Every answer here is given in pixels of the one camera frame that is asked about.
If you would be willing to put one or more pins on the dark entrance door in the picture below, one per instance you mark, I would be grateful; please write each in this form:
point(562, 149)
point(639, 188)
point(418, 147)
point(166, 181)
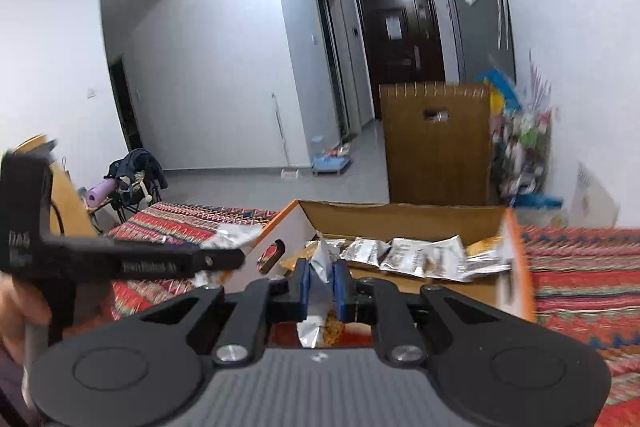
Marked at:
point(400, 57)

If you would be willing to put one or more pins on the blue floor tray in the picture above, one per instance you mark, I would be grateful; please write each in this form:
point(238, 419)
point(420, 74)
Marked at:
point(330, 164)

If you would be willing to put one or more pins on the white umbrella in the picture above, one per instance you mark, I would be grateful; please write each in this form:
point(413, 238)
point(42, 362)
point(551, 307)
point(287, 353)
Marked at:
point(502, 17)

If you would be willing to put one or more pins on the blue folder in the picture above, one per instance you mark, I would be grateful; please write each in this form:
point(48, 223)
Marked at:
point(500, 79)

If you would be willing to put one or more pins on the person's left hand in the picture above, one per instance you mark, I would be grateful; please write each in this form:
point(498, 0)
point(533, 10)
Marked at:
point(20, 312)

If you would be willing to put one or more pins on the patterned red tablecloth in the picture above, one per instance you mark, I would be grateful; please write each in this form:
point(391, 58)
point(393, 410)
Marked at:
point(575, 287)

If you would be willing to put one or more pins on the dark jacket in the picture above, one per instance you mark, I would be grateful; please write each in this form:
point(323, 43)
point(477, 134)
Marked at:
point(140, 167)

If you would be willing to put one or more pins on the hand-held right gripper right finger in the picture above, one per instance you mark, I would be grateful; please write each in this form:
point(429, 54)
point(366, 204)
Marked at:
point(342, 287)

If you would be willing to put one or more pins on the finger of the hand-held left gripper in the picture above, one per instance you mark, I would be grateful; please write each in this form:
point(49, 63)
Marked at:
point(150, 259)

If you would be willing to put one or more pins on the red cardboard box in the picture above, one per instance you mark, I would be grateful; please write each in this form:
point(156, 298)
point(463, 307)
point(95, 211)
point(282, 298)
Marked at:
point(400, 217)

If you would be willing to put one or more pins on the yellow bag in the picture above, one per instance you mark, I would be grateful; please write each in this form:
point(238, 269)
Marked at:
point(497, 102)

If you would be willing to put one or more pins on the pile of snack packets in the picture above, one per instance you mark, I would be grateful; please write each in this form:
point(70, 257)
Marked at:
point(415, 257)

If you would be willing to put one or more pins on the yellow silver snack packet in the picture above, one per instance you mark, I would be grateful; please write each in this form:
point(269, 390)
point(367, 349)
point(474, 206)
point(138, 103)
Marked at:
point(322, 267)

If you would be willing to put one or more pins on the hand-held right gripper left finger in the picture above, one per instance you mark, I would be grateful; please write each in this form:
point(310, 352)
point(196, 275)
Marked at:
point(304, 287)

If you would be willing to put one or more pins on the white wall panel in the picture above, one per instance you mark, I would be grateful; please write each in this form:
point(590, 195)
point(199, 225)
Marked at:
point(595, 197)

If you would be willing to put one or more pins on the white mop stick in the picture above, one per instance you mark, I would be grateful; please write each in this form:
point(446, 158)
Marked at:
point(280, 132)

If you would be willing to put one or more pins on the grey refrigerator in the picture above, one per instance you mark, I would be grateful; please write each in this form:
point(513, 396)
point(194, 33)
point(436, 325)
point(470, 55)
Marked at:
point(480, 32)

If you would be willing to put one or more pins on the paper notice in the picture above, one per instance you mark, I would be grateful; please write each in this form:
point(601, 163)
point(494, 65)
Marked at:
point(393, 28)

